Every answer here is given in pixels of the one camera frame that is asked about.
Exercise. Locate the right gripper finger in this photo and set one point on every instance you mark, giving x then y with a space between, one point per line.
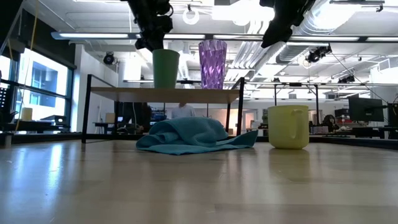
280 32

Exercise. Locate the black computer monitor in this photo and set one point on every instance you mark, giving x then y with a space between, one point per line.
393 115
365 109

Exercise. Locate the silver ventilation duct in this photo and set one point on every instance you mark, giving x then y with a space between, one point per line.
323 18

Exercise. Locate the black aluminium rig frame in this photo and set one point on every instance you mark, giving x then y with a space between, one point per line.
357 141

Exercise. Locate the yellow mug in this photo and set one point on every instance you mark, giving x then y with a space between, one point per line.
286 127

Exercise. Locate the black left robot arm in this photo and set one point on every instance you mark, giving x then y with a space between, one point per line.
6 12

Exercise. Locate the person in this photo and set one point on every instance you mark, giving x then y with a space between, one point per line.
183 112

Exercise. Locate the purple faceted plastic tumbler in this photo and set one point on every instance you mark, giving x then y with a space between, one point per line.
213 65

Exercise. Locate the tan cardboard box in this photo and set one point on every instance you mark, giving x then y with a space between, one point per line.
109 118

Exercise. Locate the black ceiling-mounted camera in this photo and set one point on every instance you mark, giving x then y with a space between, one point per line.
314 56

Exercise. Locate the teal cloth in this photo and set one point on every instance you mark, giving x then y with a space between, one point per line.
189 133

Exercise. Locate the wooden shelf with black frame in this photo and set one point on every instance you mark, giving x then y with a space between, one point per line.
124 95

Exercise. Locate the black office desk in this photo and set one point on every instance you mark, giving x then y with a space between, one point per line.
31 126
367 130

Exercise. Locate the green plastic cup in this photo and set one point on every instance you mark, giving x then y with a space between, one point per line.
165 70

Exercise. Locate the black perforated crate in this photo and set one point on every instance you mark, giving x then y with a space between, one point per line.
3 98

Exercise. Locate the yellow cup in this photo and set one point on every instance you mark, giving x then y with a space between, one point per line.
26 114

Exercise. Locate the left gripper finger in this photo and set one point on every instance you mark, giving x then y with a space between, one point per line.
146 45

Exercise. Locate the round black camera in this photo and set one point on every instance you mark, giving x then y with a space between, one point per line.
109 58

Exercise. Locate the overhead light bar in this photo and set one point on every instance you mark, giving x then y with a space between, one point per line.
326 39

